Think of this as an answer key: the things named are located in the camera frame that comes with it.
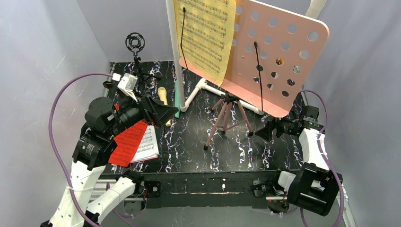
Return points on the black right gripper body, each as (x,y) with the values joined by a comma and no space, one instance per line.
(276,127)

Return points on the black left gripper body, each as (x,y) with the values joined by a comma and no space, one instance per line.
(145,106)

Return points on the red folder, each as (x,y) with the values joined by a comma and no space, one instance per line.
(131,130)

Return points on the pink sheet music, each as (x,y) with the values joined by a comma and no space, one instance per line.
(144,159)

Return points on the black tripod shock mount stand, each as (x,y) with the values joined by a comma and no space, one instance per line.
(135,43)

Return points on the pink music stand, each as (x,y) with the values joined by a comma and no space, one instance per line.
(263,33)

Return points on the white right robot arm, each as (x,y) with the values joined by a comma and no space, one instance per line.
(314,186)

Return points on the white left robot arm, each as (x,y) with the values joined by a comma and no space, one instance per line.
(95,146)

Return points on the yellow sheet music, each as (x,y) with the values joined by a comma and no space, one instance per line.
(205,31)

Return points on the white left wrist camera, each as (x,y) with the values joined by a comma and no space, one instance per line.
(126,83)

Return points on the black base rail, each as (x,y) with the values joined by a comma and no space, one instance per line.
(211,189)

